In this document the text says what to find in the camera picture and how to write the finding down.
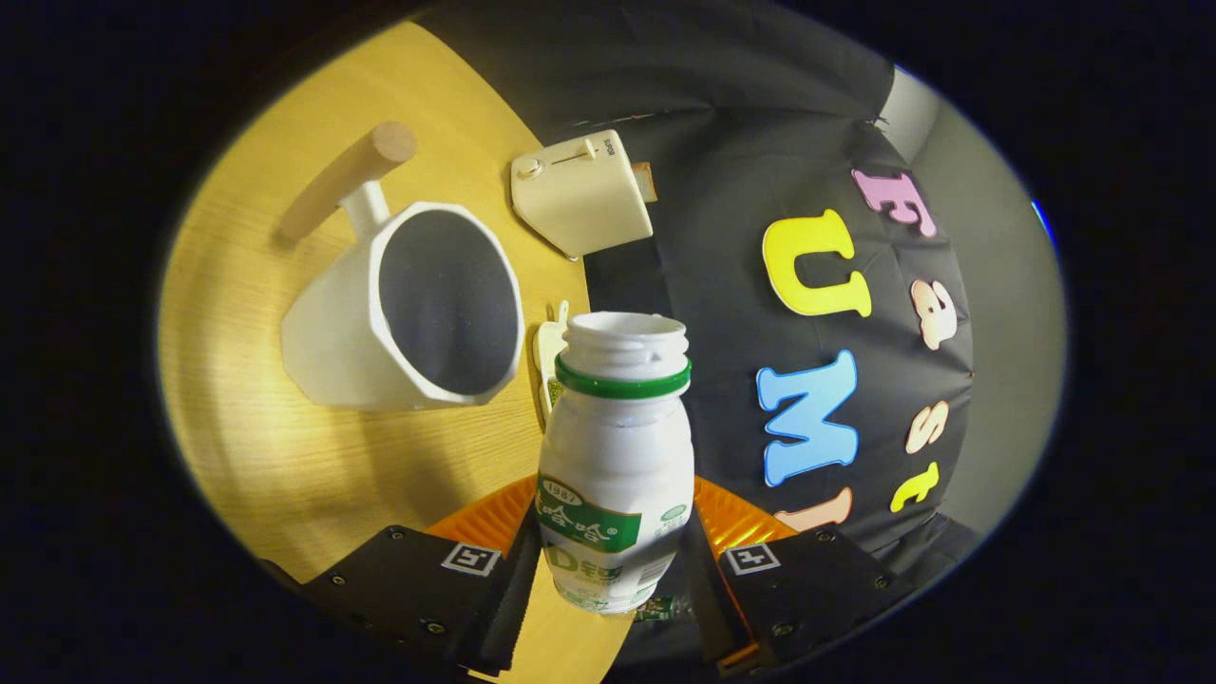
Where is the white cup wooden handle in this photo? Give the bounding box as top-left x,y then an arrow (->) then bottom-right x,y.
278,121 -> 526,412

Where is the wooden table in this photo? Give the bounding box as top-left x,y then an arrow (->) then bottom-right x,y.
157,21 -> 656,684

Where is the white juice bottle green label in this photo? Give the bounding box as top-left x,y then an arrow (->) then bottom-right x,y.
537,312 -> 696,616

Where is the cream toaster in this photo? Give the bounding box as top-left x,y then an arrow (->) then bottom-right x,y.
510,129 -> 656,260

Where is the white divided dish with beans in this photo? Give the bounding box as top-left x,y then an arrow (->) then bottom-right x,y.
532,300 -> 571,424

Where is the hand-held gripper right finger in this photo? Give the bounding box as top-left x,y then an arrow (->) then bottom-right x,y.
679,475 -> 918,677

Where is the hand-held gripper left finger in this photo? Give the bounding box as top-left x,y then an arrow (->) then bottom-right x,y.
299,475 -> 542,677

